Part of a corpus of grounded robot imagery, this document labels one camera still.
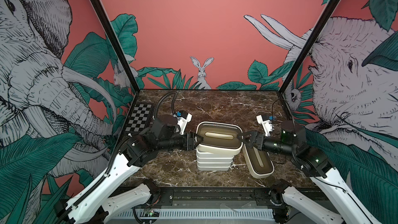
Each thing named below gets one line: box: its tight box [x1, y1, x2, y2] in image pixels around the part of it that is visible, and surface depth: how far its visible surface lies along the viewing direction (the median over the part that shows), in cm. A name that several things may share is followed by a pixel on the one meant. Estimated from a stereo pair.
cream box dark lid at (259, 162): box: [242, 144, 275, 179], surface depth 81 cm
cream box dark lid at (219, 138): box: [195, 121, 244, 157], surface depth 65 cm
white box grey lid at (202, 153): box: [196, 147, 236, 158], surface depth 66 cm
